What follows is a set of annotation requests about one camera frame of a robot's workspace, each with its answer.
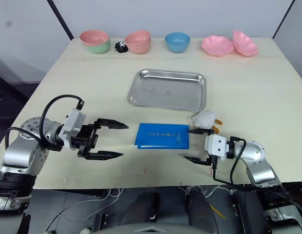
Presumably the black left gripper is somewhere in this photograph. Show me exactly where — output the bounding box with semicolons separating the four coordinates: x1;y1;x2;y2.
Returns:
67;118;130;161

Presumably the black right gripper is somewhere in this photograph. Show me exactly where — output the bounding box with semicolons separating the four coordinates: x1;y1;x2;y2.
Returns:
183;128;218;169

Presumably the blue surgical instrument pack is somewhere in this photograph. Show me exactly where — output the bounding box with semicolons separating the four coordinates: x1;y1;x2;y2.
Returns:
134;122;191;150

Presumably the rectangular metal tray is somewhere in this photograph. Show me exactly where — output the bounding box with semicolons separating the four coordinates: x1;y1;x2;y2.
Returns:
127;69;207;113

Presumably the white duck plush toy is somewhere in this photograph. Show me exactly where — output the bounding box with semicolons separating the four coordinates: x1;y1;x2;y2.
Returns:
186;110;223;134

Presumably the dark rounded shape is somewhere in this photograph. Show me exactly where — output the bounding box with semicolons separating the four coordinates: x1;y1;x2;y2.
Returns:
186;187;221;234

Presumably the yellow pencil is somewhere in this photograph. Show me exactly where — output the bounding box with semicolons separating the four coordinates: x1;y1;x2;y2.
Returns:
210;204;227;220

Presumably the green bowl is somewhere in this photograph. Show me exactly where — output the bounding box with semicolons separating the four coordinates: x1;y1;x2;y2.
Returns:
82;39;111;55

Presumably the small black toy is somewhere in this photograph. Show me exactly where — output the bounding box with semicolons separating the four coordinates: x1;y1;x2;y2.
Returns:
113;40;129;54

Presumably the pink bowl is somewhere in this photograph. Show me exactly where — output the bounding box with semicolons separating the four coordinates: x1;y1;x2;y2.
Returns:
127;40;152;55
80;30;110;47
124;30;151;46

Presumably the pink flower-shaped plate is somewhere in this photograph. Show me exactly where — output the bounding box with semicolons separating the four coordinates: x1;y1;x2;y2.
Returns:
201;35;235;58
232;30;259;58

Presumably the blue bowl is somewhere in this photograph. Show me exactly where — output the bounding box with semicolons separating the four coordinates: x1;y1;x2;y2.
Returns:
164;32;191;54

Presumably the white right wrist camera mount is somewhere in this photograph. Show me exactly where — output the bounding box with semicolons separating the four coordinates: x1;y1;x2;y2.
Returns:
204;134;227;162

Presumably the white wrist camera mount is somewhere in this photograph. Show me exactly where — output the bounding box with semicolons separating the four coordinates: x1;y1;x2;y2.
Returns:
204;134;227;162
59;108;87;150

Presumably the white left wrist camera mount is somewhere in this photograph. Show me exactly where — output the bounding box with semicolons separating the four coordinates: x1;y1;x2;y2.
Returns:
59;108;87;150

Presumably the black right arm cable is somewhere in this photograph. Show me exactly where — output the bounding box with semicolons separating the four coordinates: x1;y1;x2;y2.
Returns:
211;137;248;187

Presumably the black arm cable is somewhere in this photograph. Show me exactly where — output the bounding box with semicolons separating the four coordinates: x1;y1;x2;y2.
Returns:
4;95;85;156
211;137;248;187

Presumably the white cable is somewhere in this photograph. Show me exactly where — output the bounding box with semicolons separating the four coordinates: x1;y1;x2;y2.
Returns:
177;184;237;198
44;187;125;232

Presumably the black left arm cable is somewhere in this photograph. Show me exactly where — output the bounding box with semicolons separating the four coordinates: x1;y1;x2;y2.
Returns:
4;95;85;156

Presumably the black frame pole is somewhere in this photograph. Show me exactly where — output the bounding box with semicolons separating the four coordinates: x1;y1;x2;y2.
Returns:
271;0;297;39
46;0;75;41

